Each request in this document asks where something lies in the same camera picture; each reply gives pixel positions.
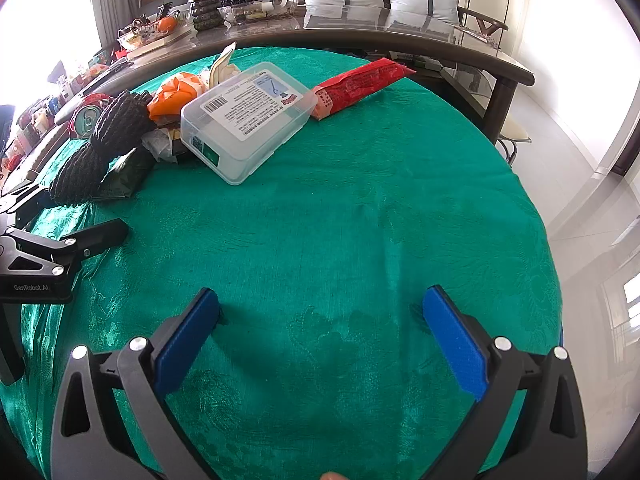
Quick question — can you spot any black foam net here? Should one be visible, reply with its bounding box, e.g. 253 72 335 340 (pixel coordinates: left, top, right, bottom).
48 142 108 207
91 90 153 158

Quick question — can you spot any dark glossy table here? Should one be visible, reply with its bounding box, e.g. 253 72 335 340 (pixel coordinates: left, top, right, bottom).
0 4 536 198

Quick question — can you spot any green tablecloth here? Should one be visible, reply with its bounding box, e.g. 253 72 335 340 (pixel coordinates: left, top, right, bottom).
0 46 563 480

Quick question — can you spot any flat book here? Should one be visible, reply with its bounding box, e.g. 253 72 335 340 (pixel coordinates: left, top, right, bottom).
127 27 196 59

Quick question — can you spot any red snack packet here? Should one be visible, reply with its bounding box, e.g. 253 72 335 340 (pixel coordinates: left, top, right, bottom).
310 57 417 121

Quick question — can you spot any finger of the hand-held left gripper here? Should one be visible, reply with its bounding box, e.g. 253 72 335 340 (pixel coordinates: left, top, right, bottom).
0 180 55 231
0 218 129 278

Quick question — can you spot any glass fruit bowl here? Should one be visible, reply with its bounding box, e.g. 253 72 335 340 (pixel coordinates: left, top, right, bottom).
117 15 183 51

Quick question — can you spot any dark green packet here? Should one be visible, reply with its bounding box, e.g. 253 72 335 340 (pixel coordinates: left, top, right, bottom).
97 147 156 202

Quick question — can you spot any crumpled white wrapper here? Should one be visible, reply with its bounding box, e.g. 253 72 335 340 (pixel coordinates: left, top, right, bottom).
141 127 183 163

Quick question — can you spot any black beaded vase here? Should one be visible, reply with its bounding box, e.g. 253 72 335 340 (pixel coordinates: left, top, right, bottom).
189 0 226 31

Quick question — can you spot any glass bowl of grapes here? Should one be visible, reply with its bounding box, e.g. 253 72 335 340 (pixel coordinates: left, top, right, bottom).
217 0 306 23

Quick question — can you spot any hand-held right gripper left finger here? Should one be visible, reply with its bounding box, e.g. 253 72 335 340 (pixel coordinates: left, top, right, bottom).
50 287 223 480

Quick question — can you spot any wooden chair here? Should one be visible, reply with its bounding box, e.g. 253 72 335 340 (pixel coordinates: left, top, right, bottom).
457 5 510 41

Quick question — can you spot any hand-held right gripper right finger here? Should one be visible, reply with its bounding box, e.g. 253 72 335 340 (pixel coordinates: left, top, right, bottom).
421 285 588 480

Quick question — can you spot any clear plastic box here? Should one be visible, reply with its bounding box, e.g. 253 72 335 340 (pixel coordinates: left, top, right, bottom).
179 61 318 187

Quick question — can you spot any red drink can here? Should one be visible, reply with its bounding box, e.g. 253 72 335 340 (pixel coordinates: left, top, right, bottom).
68 92 118 141

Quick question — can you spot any orange white wrapper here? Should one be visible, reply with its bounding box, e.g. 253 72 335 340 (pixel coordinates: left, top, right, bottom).
146 71 208 123

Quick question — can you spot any white stool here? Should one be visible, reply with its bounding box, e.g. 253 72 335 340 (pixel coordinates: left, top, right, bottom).
492 120 532 166

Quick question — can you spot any white yellow bread wrapper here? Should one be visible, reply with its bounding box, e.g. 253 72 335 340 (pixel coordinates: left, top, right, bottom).
200 41 246 91

